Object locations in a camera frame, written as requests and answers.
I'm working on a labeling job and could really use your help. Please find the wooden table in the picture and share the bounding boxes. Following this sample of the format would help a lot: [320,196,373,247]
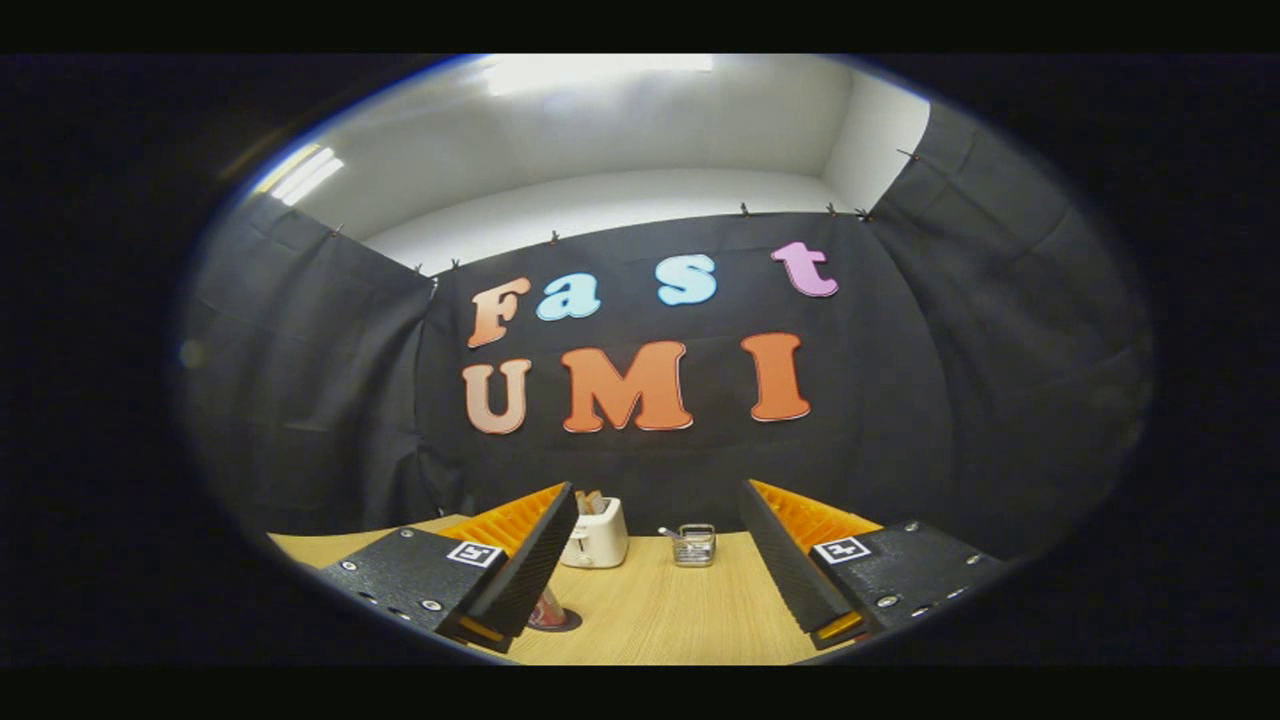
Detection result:
[268,515,861,666]

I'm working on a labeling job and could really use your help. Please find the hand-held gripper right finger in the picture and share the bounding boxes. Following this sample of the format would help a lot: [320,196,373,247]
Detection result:
[738,478,1011,651]

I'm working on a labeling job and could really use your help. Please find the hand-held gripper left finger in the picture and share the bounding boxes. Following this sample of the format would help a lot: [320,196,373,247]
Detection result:
[318,480,583,656]

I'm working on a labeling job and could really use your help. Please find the white toaster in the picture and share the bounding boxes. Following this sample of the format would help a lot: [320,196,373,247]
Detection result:
[558,497,631,570]

